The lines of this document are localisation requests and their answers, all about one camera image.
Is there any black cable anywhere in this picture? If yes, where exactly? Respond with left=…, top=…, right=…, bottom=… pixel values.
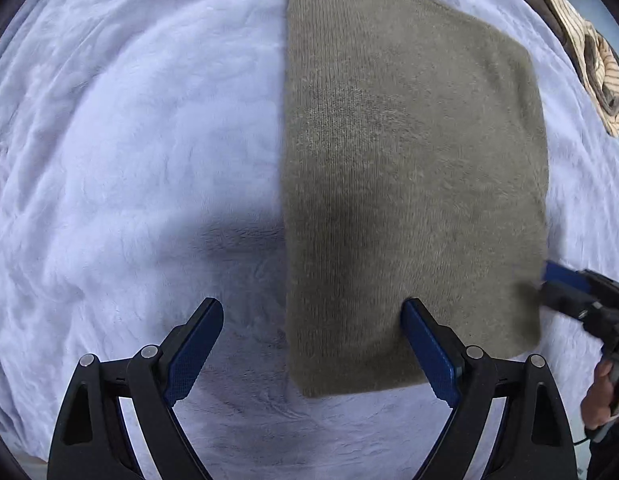
left=572, top=425, right=615, bottom=447

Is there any person's right hand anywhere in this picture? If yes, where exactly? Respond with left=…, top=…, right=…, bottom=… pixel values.
left=581, top=359, right=619, bottom=432

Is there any person's right forearm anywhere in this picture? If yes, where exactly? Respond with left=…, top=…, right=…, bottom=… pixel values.
left=586, top=417, right=619, bottom=480

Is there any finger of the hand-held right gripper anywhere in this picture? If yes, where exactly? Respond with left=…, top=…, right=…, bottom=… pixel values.
left=542, top=260, right=596, bottom=295
left=537, top=280, right=597, bottom=322

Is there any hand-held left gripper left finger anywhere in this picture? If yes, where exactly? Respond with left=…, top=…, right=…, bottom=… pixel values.
left=46, top=297, right=225, bottom=480

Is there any white fleece blanket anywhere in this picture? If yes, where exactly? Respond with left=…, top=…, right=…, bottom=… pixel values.
left=0, top=0, right=619, bottom=480

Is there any beige striped garment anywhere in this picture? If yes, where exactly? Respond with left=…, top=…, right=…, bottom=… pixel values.
left=544, top=0, right=619, bottom=138

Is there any olive knit sweater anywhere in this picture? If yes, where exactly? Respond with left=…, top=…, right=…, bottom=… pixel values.
left=282, top=0, right=550, bottom=400

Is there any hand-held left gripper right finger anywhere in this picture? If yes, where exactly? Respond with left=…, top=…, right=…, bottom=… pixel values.
left=399, top=297, right=578, bottom=480

